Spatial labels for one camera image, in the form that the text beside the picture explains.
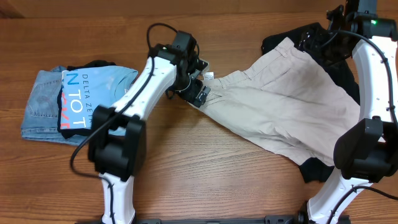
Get beige khaki shorts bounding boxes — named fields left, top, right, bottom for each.
left=200, top=38, right=359, bottom=166

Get folded light blue t-shirt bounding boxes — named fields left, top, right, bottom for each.
left=59, top=65, right=139, bottom=137

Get folded blue denim jeans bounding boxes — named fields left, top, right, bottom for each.
left=21, top=66, right=85, bottom=146

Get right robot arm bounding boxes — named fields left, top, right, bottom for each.
left=288, top=0, right=397, bottom=223

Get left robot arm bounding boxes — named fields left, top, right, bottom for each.
left=88, top=31, right=210, bottom=223

